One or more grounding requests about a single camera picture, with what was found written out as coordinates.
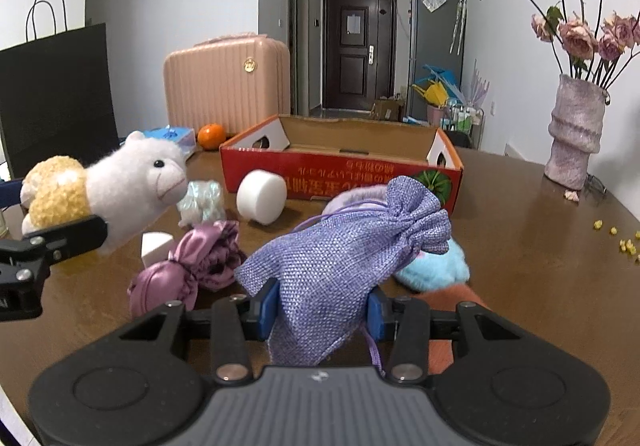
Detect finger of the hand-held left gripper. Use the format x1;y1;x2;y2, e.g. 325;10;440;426
0;215;109;273

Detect grey refrigerator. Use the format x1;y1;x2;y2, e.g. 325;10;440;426
407;0;466;123

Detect light blue fuzzy mitten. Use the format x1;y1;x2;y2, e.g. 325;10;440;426
391;245;471;295

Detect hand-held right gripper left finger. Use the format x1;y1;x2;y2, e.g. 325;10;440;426
117;278;281;385

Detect brown and yellow sponge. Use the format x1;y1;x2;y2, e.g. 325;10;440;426
424;283;494;377

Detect pink textured vase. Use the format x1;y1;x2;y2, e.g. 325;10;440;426
544;74;611;191

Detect scattered yellow crumbs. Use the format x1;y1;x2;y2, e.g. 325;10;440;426
592;220;640;257

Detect red cardboard box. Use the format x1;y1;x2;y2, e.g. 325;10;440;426
219;114;463;217

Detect blue and yellow folded items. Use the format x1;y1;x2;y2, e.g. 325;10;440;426
412;64;461;107

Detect dark brown entrance door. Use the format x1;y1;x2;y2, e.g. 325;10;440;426
322;0;399;112

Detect brown cardboard carton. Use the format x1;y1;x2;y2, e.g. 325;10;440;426
370;99;405;122

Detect interior doorway frame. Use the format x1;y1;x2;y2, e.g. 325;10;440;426
288;0;311;116

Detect dried pink rose bouquet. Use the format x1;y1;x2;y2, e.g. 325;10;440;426
475;0;640;91

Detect wire cart with bottles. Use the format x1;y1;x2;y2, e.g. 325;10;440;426
447;103;485;149

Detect orange tangerine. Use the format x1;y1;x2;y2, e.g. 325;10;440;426
197;123;227;151

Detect blue tissue pack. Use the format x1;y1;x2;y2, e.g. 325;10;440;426
135;126;197;161

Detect pink ribbed suitcase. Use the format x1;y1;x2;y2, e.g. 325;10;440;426
163;32;292;137

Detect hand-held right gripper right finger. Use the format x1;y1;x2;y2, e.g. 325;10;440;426
367;287;523;386

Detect light purple fuzzy sock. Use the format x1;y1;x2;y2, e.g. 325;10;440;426
320;191;392;223

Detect white wedge makeup sponge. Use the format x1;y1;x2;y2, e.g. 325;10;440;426
141;232;175;269

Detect clear folded umbrella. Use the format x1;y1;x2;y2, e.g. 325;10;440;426
450;0;469;55

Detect purple linen drawstring pouch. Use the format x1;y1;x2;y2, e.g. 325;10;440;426
235;176;452;368

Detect white sponge block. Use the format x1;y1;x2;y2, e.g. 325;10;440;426
236;170;287;226

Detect crumpled iridescent plastic wrap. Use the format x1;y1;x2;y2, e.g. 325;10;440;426
177;180;227;229

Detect purple satin scrunchie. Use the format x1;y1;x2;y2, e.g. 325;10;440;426
127;220;246;317

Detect white and yellow alpaca plush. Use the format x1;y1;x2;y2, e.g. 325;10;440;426
20;130;189;257

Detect black paper bag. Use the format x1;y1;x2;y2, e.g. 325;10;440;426
0;0;121;179

